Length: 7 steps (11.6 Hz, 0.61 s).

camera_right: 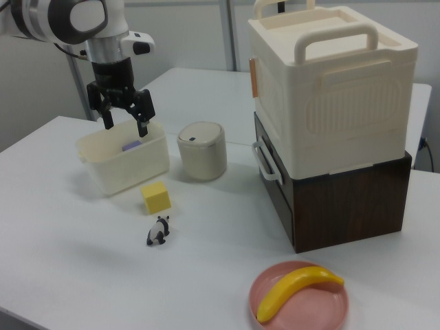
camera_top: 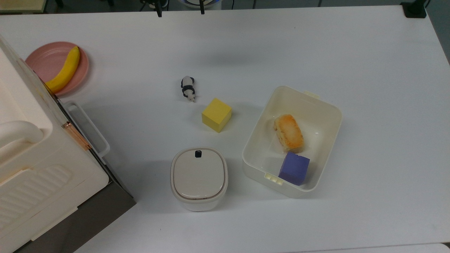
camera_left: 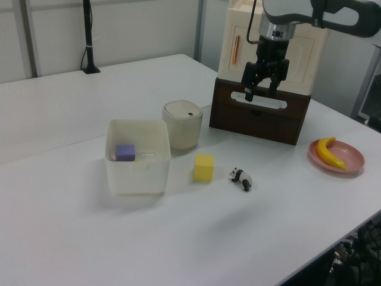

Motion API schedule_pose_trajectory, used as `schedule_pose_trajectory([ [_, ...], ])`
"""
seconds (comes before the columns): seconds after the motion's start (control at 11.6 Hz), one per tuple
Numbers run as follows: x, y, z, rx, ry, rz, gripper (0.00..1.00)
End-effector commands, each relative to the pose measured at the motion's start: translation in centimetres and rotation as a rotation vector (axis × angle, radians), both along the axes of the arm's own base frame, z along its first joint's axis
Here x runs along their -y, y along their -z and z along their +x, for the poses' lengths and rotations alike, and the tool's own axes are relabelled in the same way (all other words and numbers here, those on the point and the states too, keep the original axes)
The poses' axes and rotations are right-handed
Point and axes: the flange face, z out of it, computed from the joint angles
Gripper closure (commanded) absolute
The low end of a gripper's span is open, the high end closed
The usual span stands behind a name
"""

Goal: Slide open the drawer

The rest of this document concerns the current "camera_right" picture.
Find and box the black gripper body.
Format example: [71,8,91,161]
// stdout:
[85,57,157,122]

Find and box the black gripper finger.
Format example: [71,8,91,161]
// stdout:
[100,102,116,131]
[131,109,151,138]

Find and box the wooden drawer with white handle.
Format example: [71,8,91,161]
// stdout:
[251,111,295,215]

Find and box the purple block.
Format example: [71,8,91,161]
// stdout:
[122,139,144,153]

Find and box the white plastic bin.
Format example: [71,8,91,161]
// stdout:
[75,120,171,197]

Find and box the cream mini trash can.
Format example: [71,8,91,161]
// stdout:
[176,120,228,181]

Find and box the yellow cube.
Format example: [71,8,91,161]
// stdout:
[140,181,173,216]

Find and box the panda figurine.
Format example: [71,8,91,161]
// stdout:
[146,214,171,247]

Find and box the yellow banana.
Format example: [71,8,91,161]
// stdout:
[256,265,346,324]

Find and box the dark wooden cabinet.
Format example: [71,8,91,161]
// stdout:
[253,111,413,255]

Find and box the pink plate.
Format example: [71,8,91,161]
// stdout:
[248,260,351,330]

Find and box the grey partition post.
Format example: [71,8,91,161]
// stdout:
[221,0,239,72]

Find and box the cream storage box with handles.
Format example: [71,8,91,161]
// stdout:
[247,0,419,180]

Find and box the black wall cable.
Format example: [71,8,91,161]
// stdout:
[419,136,435,171]

